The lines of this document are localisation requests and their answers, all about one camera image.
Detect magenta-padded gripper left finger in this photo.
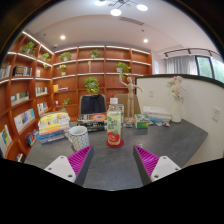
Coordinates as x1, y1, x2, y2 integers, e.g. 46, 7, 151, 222
43, 144, 95, 187

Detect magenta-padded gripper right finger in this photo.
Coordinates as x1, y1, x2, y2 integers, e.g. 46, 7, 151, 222
132, 144, 182, 186

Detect clear plastic drink bottle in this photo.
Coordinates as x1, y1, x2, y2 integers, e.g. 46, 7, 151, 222
106, 97, 123, 147

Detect white patterned ceramic mug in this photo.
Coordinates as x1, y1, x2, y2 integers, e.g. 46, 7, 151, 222
64, 125, 90, 152

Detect stack of colourful books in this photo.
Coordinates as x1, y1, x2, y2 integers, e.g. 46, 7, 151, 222
37, 111, 72, 145

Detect green and white tissue box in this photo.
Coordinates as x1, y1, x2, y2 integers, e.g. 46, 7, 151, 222
133, 113, 150, 130

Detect stack of dark books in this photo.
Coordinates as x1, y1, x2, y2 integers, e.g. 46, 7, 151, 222
76, 112, 108, 133

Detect stack of white boxes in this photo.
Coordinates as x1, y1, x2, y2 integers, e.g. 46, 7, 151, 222
142, 105, 173, 123

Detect white vase with flowers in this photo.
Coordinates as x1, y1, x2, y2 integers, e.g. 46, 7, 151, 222
166, 75, 186, 124

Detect green and white carton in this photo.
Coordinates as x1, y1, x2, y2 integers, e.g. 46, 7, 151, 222
118, 103, 125, 124

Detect dark upholstered chair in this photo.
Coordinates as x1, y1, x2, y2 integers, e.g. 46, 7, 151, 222
78, 93, 108, 116

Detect wooden artist mannequin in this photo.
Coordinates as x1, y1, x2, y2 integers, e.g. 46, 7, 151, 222
118, 72, 144, 125

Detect grey window curtain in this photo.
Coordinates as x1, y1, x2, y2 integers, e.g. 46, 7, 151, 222
165, 54, 199, 76

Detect dark framed window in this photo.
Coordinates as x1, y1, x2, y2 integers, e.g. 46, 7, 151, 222
194, 54, 224, 84

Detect ceiling lamp with round lights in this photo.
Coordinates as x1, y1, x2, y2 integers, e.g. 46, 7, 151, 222
94, 0, 149, 17

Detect wooden wall shelf unit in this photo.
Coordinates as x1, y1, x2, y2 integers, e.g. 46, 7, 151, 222
0, 30, 153, 163

